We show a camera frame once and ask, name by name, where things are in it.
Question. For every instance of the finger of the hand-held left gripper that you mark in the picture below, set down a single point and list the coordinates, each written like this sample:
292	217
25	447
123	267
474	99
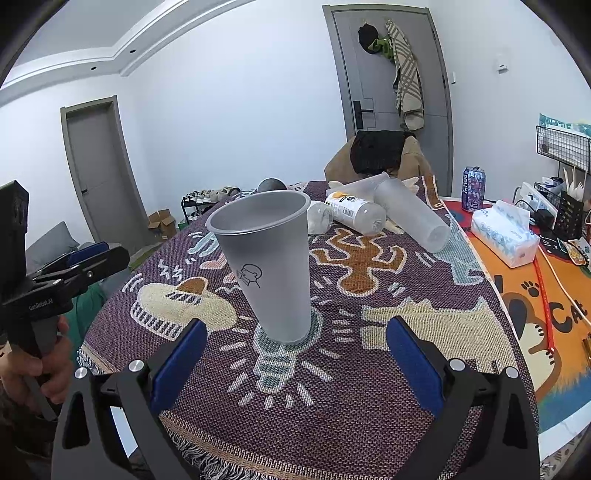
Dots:
92	270
90	251

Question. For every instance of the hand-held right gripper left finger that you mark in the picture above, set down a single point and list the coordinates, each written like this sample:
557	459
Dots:
178	367

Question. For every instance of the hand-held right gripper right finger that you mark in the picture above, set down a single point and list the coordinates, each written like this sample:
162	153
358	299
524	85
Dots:
413	367

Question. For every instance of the translucent plastic cup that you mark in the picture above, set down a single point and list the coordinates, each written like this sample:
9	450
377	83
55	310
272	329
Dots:
358	183
411	212

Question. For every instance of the grey frosted cup with print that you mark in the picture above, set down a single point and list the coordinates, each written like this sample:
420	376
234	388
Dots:
270	258

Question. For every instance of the person's left hand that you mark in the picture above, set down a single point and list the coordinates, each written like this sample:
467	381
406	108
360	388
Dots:
18	378

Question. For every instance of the green cloth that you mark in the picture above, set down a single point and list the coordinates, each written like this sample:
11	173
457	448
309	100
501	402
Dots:
85	309

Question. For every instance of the grey sofa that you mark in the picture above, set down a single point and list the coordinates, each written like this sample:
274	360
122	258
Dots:
46	244

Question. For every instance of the printed woven blanket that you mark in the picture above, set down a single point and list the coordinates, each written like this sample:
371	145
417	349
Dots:
360	392

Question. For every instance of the cardboard box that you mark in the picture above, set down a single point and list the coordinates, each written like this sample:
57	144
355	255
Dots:
161	225

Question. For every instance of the plain grey door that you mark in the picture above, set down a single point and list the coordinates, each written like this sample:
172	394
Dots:
101	161

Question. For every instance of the black shoe rack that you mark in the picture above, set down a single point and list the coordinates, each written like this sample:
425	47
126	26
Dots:
196	207

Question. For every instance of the orange cat mat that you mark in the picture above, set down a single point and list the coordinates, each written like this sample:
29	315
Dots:
526	304

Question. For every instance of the red measuring tape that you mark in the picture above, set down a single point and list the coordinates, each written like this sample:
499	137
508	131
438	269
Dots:
545	304

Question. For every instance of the white tissue pack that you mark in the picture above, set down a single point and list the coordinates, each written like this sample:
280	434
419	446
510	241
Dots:
503	233

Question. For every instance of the white bottle with orange label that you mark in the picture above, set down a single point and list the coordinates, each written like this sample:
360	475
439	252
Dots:
353	210

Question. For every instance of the purple drink can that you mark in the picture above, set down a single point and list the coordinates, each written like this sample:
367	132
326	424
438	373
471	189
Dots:
474	190

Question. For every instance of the dark grey round object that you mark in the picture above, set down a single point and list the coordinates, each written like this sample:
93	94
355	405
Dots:
271	184

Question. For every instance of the snack packet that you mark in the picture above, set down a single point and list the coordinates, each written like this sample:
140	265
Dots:
581	251

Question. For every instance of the white power strip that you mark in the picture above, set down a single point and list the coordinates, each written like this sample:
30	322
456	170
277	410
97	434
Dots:
531	197

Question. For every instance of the black mesh cutlery holder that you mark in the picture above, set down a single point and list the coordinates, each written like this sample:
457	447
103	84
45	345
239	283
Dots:
569	214

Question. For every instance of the black cloth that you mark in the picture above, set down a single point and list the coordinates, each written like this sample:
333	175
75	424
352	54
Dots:
376	150

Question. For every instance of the plaid scarf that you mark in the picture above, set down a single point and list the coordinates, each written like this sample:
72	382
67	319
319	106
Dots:
408	78

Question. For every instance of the grey door with lock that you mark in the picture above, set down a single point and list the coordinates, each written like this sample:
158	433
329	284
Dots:
351	69

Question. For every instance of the green hanging item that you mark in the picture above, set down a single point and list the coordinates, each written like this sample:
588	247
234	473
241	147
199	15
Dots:
383	47

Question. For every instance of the black hat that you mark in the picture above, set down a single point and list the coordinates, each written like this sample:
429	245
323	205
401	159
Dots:
368	36

